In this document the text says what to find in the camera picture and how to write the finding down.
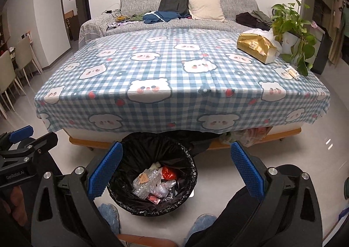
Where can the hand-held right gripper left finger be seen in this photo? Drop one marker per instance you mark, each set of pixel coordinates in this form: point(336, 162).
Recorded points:
point(105, 173)

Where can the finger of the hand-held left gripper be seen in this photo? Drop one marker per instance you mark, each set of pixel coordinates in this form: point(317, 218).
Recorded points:
point(20, 133)
point(41, 142)

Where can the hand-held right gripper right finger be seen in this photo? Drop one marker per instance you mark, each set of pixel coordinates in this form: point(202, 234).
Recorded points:
point(246, 170)

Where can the trash bin with black liner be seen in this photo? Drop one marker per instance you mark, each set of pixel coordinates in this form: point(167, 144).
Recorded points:
point(131, 159)

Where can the red plastic bag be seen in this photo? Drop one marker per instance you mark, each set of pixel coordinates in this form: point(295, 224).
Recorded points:
point(169, 172)

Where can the person's left hand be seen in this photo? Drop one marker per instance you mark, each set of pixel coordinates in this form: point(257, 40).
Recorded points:
point(15, 198)

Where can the clear plastic bag bundle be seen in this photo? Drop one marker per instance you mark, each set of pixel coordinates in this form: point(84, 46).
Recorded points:
point(245, 135)

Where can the wooden table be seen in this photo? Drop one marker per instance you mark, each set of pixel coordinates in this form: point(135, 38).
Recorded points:
point(81, 142)

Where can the blue fuzzy slipper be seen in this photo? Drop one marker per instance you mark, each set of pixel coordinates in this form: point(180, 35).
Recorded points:
point(110, 217)
point(203, 223)

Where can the person's right leg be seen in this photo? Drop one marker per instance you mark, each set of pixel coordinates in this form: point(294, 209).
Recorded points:
point(237, 217)

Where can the beige dining chair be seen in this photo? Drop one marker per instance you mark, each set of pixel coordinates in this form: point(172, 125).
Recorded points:
point(6, 75)
point(24, 53)

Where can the orange stool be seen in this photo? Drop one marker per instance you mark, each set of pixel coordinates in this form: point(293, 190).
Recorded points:
point(147, 240)

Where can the small white packet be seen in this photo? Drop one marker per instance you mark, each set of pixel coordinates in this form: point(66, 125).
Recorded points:
point(291, 72)

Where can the gold tissue pack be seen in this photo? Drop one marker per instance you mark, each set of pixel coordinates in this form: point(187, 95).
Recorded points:
point(256, 46)

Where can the blue checkered printed tablecloth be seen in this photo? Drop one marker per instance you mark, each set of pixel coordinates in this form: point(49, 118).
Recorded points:
point(163, 61)

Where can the white plant pot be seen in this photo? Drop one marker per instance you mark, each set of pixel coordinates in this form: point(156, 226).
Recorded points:
point(290, 42)

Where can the black cabinet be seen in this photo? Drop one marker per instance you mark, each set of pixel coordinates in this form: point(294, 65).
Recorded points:
point(324, 45)

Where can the dark clothes pile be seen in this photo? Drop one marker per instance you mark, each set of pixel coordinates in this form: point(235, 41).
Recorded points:
point(250, 19)

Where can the green potted plant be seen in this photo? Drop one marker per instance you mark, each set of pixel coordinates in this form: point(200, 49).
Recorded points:
point(293, 18)

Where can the blue jacket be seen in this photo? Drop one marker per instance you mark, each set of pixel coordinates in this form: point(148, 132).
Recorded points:
point(160, 17)

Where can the beige pillow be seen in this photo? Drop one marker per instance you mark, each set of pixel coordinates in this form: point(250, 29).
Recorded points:
point(207, 8)

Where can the grey sofa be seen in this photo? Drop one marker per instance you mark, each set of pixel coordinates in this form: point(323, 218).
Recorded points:
point(136, 1)

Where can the dark grey backpack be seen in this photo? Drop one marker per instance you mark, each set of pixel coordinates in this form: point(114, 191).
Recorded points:
point(174, 1)

